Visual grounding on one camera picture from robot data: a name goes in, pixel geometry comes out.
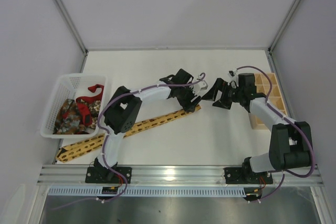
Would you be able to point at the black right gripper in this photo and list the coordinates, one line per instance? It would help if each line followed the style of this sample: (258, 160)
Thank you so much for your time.
(224, 94)

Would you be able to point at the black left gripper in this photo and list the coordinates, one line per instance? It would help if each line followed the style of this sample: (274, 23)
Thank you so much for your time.
(187, 100)

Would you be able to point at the yellow beetle print tie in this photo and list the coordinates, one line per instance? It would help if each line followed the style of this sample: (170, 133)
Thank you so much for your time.
(84, 147)

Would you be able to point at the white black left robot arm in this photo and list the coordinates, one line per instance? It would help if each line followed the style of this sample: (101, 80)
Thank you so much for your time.
(121, 112)

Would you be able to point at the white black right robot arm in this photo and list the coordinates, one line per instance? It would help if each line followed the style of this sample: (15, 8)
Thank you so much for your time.
(290, 143)

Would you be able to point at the wooden compartment box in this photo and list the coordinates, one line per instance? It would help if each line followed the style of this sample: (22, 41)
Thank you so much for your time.
(263, 86)

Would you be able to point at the red tie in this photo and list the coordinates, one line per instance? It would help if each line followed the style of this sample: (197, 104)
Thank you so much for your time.
(89, 106)

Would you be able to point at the white plastic basket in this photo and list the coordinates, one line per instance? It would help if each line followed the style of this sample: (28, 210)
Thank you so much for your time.
(70, 86)

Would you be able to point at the camouflage pattern tie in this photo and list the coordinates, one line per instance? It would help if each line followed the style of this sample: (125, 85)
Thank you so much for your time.
(68, 120)

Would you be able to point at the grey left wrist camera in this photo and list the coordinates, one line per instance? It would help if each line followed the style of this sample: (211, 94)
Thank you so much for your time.
(200, 88)

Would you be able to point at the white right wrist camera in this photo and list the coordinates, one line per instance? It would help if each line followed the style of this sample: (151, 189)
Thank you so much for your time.
(233, 75)

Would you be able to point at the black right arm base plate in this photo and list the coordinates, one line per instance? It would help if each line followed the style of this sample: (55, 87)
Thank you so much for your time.
(236, 175)

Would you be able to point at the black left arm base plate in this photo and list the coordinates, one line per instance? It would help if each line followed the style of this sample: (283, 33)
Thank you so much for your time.
(123, 174)

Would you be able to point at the white slotted cable duct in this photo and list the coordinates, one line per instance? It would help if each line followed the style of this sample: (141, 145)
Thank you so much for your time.
(146, 191)

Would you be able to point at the aluminium mounting rail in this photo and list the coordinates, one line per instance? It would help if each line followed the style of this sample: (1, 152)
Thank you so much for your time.
(141, 175)

